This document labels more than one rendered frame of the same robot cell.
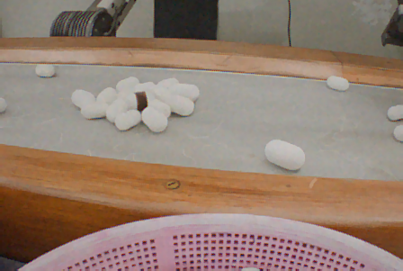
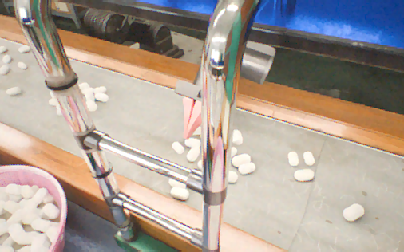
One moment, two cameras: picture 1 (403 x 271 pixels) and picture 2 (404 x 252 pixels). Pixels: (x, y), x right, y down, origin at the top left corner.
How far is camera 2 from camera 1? 0.47 m
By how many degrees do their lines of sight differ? 23
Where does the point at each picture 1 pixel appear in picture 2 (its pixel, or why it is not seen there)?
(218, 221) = (34, 171)
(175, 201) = (33, 159)
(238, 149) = not seen: hidden behind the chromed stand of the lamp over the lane
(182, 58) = (126, 68)
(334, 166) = not seen: hidden behind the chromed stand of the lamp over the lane
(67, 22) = (93, 18)
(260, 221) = (44, 175)
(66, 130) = (38, 111)
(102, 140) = (48, 120)
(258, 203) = (55, 167)
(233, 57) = (150, 72)
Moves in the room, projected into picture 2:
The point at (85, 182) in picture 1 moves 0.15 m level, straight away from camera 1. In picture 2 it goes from (13, 145) to (41, 100)
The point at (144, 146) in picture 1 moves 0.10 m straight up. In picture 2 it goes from (61, 126) to (43, 91)
